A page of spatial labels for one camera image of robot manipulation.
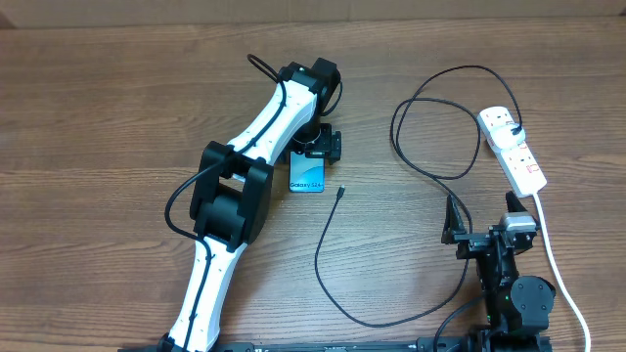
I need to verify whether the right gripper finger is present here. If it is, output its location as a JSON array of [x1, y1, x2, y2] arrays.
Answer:
[[505, 191, 527, 213], [441, 195, 466, 244]]

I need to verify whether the blue Galaxy smartphone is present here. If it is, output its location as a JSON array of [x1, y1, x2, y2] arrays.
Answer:
[[289, 152, 325, 193]]

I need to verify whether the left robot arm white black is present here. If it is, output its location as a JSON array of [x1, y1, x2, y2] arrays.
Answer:
[[155, 55, 342, 351]]

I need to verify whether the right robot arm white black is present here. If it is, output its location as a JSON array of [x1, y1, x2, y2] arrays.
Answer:
[[432, 192, 556, 351]]

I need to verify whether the white charger plug adapter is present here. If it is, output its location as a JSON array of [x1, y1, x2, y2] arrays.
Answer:
[[487, 124, 526, 153]]

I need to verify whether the white power strip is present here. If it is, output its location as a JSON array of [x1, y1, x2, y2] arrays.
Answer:
[[477, 107, 547, 198]]

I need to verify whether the white power strip cord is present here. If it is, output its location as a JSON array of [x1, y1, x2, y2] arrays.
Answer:
[[531, 193, 593, 352]]

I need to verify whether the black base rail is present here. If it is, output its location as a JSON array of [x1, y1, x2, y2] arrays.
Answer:
[[116, 335, 554, 352]]

